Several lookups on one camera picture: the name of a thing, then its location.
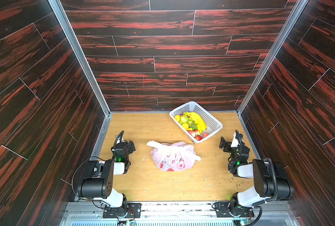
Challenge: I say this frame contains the small green fake fruit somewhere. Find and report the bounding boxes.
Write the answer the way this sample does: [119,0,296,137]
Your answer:
[187,118,195,128]

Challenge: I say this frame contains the pink plastic bag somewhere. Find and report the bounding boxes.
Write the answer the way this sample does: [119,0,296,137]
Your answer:
[146,141,201,171]

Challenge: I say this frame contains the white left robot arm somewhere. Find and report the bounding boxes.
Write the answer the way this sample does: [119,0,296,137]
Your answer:
[73,140,135,209]

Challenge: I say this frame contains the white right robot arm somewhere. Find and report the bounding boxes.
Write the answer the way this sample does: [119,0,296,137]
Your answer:
[219,133,294,212]

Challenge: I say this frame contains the yellow fake banana bunch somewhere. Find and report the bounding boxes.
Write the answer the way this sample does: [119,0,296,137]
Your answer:
[187,112,207,133]

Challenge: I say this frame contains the red fake strawberry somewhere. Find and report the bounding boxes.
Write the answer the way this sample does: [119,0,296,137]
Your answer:
[195,135,203,141]

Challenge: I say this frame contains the light green fake fruit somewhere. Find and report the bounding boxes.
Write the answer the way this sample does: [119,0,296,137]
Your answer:
[179,115,189,124]

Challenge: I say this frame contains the small yellow fake fruit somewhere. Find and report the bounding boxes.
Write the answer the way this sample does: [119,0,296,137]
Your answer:
[174,115,181,122]

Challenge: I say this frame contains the white perforated plastic basket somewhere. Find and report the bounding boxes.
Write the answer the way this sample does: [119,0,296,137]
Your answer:
[169,101,223,145]

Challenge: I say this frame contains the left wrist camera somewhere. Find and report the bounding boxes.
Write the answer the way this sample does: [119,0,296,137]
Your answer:
[114,131,124,145]

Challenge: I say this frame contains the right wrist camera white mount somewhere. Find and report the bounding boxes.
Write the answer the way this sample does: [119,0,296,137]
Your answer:
[230,130,243,148]

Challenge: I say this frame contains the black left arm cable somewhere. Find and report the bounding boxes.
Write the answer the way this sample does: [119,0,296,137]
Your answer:
[71,130,126,210]

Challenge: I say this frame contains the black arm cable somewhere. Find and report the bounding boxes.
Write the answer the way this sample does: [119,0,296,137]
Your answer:
[228,129,278,226]
[71,130,126,210]

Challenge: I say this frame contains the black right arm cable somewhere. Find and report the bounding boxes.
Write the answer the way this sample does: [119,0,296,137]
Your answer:
[228,129,278,226]

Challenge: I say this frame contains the metal base rail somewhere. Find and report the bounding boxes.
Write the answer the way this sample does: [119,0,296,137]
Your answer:
[60,201,301,226]

